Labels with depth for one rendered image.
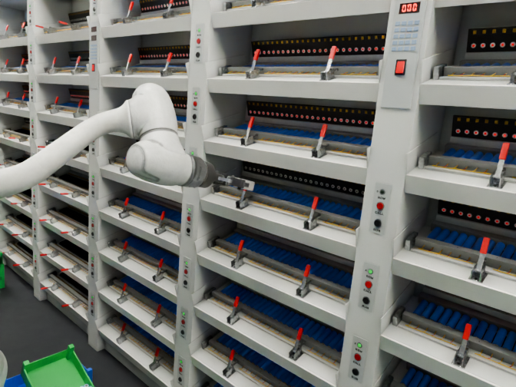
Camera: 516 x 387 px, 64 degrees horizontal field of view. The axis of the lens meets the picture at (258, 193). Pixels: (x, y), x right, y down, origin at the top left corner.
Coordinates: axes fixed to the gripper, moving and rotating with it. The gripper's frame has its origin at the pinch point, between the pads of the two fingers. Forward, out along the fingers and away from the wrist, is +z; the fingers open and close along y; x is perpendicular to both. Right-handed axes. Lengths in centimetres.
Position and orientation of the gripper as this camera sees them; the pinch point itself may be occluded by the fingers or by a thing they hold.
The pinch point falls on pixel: (243, 184)
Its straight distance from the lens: 131.4
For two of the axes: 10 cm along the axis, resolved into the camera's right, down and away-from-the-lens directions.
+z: 6.2, 1.4, 7.7
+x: 2.4, -9.7, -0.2
